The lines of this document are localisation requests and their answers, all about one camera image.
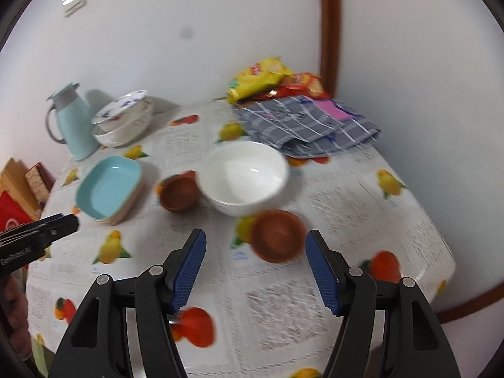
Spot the blue plastic plate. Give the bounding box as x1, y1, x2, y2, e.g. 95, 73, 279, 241
76, 156, 143, 221

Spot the blue floral ceramic bowl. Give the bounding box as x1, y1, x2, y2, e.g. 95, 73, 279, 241
91, 90, 149, 130

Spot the yellow snack bag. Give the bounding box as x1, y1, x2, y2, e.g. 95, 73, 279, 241
227, 57, 294, 104

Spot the small brown clay bowl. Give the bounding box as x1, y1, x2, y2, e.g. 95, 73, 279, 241
157, 170, 200, 212
250, 209, 307, 264

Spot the grey checked cloth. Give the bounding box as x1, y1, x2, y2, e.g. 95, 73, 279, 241
235, 94, 383, 159

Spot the plain white bowl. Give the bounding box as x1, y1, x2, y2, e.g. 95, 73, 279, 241
199, 141, 290, 217

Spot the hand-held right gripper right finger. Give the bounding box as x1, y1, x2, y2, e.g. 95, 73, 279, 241
305, 229, 462, 378

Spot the person's left hand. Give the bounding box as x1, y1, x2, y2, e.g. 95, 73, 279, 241
0, 273, 31, 363

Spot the white light switch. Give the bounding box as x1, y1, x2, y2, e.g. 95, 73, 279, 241
61, 0, 86, 17

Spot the fruit print tablecloth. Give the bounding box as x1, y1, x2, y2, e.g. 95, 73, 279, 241
24, 98, 456, 378

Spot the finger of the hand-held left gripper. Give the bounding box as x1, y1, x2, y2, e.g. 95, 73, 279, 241
0, 215, 79, 250
0, 213, 66, 238

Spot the brown wooden door frame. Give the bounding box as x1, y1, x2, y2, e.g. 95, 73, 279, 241
318, 0, 341, 95

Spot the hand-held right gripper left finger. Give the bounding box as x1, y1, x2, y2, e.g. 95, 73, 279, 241
47, 228, 207, 378

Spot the light blue thermos jug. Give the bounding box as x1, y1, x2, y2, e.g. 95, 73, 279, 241
45, 83, 101, 161

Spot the pink plastic plate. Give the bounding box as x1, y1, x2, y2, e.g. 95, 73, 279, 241
92, 173, 146, 226

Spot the white patterned ceramic bowl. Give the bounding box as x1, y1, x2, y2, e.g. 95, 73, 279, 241
93, 100, 154, 148

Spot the brown patterned box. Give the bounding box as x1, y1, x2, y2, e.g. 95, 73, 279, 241
24, 161, 56, 205

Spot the red snack bag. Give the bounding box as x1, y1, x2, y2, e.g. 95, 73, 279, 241
252, 72, 330, 101

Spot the brown wooden baseboard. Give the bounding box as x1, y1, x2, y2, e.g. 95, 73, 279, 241
435, 279, 504, 324

